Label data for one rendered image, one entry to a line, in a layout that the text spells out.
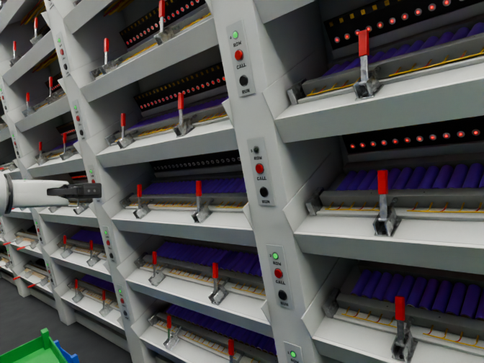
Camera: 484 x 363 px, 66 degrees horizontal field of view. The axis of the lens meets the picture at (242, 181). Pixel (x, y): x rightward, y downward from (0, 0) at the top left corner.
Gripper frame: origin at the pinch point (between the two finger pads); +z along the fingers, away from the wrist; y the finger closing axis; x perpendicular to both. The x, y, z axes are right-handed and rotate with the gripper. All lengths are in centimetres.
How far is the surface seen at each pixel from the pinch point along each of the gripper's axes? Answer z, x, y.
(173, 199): 24.3, -3.1, -3.8
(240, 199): 24.3, -3.0, 21.8
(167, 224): 19.1, -8.9, 0.8
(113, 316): 29, -46, -52
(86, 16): 8, 46, -18
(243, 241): 20.8, -11.5, 25.6
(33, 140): 18, 23, -100
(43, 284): 28, -46, -127
